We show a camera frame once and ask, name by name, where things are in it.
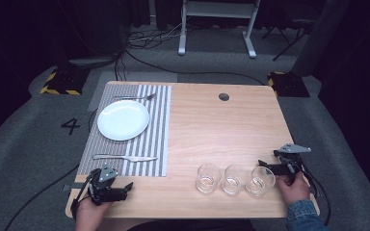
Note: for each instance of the white round plate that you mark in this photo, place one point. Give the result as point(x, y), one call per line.
point(123, 120)

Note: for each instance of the person's right hand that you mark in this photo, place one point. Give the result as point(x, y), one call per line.
point(294, 191)

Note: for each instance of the black yellow striped floor base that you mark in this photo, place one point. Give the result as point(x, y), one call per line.
point(65, 82)
point(289, 85)

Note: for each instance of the grey striped placemat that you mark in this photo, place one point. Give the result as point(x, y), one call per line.
point(155, 141)

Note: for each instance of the grey tape strip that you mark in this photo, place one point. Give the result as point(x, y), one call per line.
point(77, 186)

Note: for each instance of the white metal table frame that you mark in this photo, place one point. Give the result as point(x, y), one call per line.
point(217, 9)

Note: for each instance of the person's dark clothing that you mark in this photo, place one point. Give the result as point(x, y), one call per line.
point(189, 225)

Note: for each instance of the clear drinking glass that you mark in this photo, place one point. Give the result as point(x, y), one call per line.
point(208, 178)
point(234, 179)
point(259, 181)

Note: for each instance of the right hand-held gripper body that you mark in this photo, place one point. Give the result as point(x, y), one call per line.
point(290, 160)

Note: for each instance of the black folding chair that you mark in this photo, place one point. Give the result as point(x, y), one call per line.
point(287, 30)

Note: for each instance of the grey stand base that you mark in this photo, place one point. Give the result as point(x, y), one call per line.
point(91, 61)

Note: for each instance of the person's left hand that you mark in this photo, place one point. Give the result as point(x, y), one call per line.
point(90, 214)

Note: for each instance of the grey padded post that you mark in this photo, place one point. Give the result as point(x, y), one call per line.
point(321, 35)

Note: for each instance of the silver fork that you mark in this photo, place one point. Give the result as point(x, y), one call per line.
point(135, 97)

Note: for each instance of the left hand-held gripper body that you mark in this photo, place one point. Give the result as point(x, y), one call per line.
point(104, 187)

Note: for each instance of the silver table knife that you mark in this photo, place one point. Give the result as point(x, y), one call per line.
point(122, 157)

